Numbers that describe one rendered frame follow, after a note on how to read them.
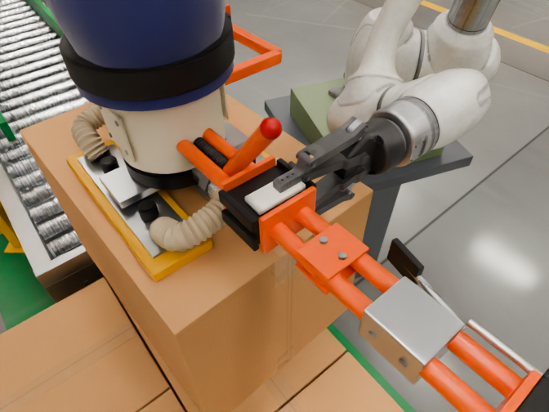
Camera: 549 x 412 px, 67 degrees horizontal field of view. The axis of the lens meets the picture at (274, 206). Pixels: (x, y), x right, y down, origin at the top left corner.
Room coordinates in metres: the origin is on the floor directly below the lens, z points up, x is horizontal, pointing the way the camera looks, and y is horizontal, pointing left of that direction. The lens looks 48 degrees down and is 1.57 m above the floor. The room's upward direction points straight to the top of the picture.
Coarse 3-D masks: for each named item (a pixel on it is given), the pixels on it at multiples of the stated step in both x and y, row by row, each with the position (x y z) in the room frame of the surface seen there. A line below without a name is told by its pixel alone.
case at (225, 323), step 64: (64, 128) 0.69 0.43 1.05; (256, 128) 0.68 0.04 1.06; (64, 192) 0.52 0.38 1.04; (192, 192) 0.50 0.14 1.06; (128, 256) 0.36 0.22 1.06; (256, 256) 0.36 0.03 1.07; (192, 320) 0.26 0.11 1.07; (256, 320) 0.32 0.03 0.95; (320, 320) 0.43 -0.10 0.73; (192, 384) 0.24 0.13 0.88; (256, 384) 0.30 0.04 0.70
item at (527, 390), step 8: (528, 376) 0.12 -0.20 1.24; (536, 376) 0.12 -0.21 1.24; (520, 384) 0.12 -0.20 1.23; (528, 384) 0.12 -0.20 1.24; (536, 384) 0.12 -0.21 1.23; (544, 384) 0.12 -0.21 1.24; (512, 392) 0.11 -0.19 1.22; (520, 392) 0.11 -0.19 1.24; (528, 392) 0.11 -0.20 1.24; (536, 392) 0.11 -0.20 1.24; (544, 392) 0.11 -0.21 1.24; (504, 400) 0.12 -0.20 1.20; (512, 400) 0.11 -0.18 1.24; (520, 400) 0.11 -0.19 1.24; (528, 400) 0.11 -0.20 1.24; (536, 400) 0.11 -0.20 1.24; (544, 400) 0.11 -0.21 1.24; (504, 408) 0.10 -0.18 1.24; (512, 408) 0.10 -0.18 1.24; (520, 408) 0.10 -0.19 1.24; (528, 408) 0.10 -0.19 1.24; (536, 408) 0.10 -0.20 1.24; (544, 408) 0.10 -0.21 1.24
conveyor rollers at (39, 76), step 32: (0, 0) 2.64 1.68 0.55; (0, 32) 2.21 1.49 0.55; (32, 32) 2.22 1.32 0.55; (0, 64) 1.87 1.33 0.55; (32, 64) 1.87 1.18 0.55; (64, 64) 1.87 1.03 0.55; (0, 96) 1.60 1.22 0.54; (32, 96) 1.60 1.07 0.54; (64, 96) 1.60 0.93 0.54; (0, 128) 1.36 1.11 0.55; (32, 160) 1.17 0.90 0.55; (32, 192) 1.00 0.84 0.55; (64, 224) 0.87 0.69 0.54
